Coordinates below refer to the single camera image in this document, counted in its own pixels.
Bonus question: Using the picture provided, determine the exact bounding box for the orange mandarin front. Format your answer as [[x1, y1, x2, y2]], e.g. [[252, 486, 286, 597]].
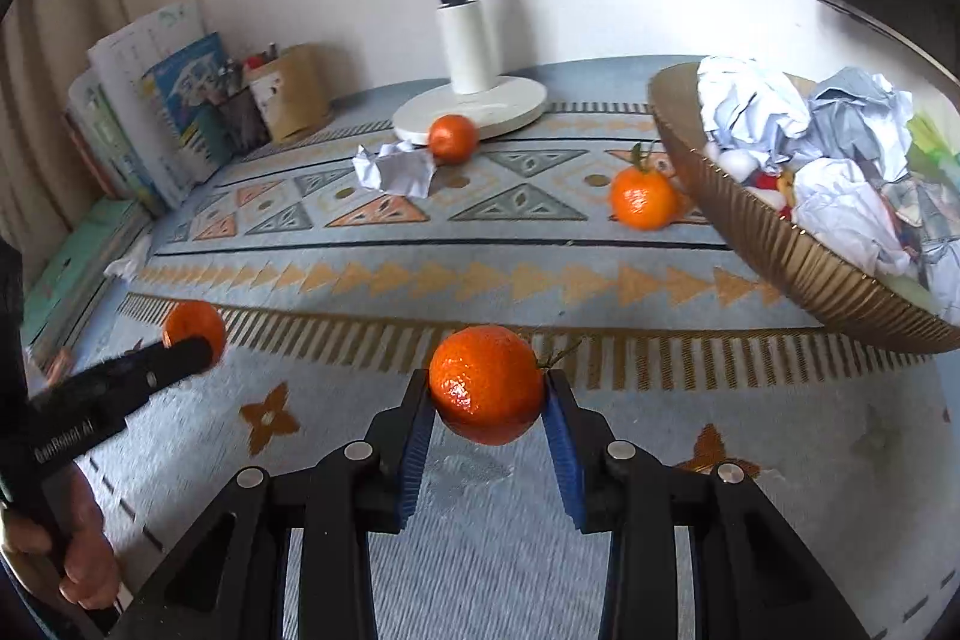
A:
[[428, 325, 579, 447]]

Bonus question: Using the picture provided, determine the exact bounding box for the orange mandarin with stem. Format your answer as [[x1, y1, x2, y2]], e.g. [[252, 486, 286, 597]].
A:
[[610, 143, 682, 230]]

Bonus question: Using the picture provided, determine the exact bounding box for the paper ball back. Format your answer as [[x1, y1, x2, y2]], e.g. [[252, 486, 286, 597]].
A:
[[793, 158, 911, 276]]

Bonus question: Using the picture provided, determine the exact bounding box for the hello kitty plush toy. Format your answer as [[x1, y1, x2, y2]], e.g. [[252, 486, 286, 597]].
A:
[[745, 170, 796, 220]]

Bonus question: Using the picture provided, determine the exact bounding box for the pastel three-ball plush skewer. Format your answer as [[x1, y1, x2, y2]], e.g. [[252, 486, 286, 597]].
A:
[[703, 142, 760, 184]]

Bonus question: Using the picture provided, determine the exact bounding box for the white paper ball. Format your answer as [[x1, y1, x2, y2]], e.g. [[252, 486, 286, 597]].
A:
[[697, 55, 811, 170]]

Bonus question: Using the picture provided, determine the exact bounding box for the grey plaid fabric bow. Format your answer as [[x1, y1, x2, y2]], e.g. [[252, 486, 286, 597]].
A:
[[882, 175, 958, 263]]

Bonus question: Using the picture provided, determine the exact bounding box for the person's left hand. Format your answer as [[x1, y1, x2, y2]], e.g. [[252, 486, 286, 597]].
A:
[[2, 466, 121, 611]]

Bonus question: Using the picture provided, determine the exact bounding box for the white tissue scrap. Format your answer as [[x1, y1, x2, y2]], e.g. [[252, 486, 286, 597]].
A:
[[104, 234, 153, 283]]

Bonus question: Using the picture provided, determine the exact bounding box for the teal flat book stack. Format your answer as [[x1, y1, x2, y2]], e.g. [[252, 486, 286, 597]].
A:
[[21, 198, 151, 365]]

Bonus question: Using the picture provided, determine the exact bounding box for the patterned blue table mat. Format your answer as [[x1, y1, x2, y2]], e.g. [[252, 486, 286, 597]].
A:
[[78, 57, 958, 638]]

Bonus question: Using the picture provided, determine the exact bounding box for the stack of books upright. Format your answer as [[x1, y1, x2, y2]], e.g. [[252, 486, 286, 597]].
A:
[[68, 0, 235, 214]]

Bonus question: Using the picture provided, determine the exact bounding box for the black mesh pen holder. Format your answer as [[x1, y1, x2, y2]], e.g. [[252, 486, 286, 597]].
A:
[[217, 58, 270, 156]]

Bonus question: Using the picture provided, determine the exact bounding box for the brown kraft pen container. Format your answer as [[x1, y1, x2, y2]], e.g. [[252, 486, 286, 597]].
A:
[[245, 44, 331, 143]]

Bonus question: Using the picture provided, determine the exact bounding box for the white desk lamp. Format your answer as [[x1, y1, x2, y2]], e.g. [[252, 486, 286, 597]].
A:
[[392, 0, 547, 146]]

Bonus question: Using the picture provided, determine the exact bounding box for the green tissue box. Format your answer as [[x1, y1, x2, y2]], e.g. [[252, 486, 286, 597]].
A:
[[908, 112, 958, 170]]

